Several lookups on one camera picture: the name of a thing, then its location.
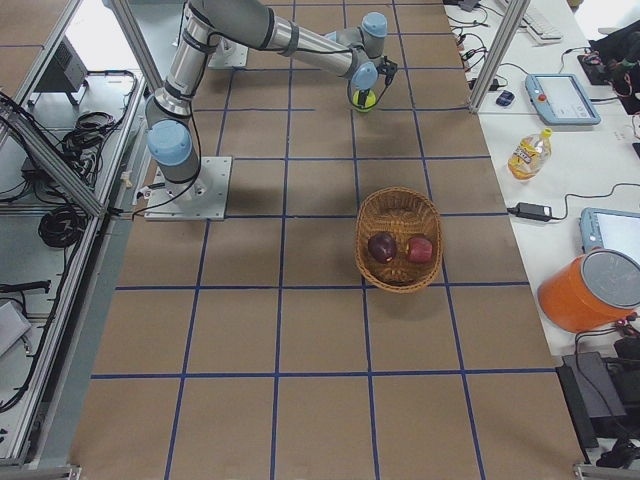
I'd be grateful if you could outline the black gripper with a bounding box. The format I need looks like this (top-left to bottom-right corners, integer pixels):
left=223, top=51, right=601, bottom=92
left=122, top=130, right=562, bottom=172
left=361, top=85, right=378, bottom=96

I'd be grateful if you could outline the green apple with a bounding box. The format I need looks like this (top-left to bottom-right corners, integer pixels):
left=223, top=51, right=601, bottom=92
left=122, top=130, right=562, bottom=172
left=351, top=90, right=378, bottom=113

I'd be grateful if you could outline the dark red apple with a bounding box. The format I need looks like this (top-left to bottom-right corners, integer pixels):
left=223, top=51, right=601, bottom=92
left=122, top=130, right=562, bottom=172
left=367, top=231, right=397, bottom=264

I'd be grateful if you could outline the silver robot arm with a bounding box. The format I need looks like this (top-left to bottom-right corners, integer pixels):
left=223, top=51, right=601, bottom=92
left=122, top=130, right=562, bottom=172
left=146, top=1, right=397, bottom=201

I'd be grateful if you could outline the woven wicker basket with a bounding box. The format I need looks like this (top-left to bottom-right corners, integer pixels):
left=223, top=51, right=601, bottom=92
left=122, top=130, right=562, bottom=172
left=355, top=186, right=443, bottom=294

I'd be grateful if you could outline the dark blue small pouch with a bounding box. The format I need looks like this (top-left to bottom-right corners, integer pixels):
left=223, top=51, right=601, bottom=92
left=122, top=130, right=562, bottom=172
left=495, top=90, right=515, bottom=107

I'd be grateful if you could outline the yellow drink bottle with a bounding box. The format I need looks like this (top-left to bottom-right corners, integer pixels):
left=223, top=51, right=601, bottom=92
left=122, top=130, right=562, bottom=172
left=507, top=128, right=553, bottom=181

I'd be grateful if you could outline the blue teach pendant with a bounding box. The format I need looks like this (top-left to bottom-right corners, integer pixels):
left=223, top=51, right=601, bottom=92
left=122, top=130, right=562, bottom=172
left=579, top=208, right=639, bottom=261
left=524, top=74, right=601, bottom=126

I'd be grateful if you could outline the black power adapter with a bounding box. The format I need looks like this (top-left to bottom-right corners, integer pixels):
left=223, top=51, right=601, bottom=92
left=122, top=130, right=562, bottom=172
left=507, top=202, right=553, bottom=222

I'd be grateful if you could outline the orange bucket with grey lid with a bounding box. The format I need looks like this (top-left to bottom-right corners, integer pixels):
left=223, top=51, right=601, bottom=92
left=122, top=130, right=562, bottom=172
left=537, top=249, right=639, bottom=333

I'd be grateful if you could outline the black laptop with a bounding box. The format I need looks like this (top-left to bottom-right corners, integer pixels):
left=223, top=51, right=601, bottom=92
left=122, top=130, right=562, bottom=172
left=556, top=352, right=626, bottom=449

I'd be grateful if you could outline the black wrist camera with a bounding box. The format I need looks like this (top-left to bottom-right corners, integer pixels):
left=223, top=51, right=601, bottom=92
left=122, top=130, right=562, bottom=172
left=378, top=56, right=398, bottom=87

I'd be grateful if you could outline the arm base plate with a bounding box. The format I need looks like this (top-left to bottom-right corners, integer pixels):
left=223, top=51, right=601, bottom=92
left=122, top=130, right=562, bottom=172
left=207, top=38, right=249, bottom=70
left=143, top=156, right=233, bottom=221

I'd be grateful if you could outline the aluminium frame post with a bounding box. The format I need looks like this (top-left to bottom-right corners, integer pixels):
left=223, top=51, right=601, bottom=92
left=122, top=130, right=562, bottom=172
left=468, top=0, right=530, bottom=114

